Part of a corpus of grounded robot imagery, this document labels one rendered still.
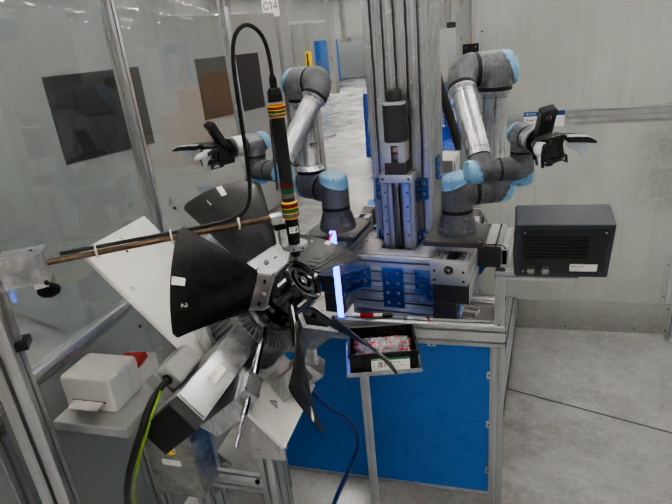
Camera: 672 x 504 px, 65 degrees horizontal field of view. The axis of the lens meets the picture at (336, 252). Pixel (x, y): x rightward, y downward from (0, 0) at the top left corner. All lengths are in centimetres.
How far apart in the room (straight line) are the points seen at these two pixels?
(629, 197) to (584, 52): 80
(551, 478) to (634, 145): 170
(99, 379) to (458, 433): 124
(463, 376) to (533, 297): 153
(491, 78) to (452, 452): 135
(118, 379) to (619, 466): 202
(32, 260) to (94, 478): 88
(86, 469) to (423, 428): 115
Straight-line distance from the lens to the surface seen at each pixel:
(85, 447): 191
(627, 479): 262
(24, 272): 134
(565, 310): 344
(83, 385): 166
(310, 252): 156
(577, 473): 259
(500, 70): 195
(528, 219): 162
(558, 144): 160
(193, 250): 115
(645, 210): 327
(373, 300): 223
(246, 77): 576
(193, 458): 157
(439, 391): 198
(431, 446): 214
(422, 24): 211
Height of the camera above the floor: 177
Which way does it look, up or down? 22 degrees down
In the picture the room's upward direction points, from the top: 6 degrees counter-clockwise
